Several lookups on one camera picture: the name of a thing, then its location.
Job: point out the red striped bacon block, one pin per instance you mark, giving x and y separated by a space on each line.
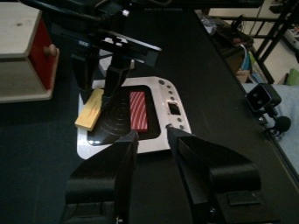
138 110

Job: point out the white rice block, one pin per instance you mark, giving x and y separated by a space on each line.
104 62

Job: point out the green box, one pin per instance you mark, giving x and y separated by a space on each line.
294 77

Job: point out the yellow wooden egg block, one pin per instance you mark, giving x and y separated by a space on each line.
91 110

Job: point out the cardboard box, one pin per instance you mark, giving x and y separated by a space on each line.
243 76

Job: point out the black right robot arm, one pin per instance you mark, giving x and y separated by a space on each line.
78 11

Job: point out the black metal frame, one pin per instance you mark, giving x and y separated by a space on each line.
272 38

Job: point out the light blue cloth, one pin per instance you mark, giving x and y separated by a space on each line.
290 110

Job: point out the red drawer with wooden knob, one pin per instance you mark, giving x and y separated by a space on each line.
40 58

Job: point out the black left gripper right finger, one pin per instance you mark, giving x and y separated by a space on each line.
218 180

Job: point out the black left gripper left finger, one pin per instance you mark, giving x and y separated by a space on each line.
98 180

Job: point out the wooden toy cabinet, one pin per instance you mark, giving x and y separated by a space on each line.
15 58

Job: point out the white kitchen scale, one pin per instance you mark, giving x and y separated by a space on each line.
171 96

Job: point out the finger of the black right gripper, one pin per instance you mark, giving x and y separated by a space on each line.
83 73
116 75

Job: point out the black webcam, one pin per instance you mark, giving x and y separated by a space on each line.
263 96

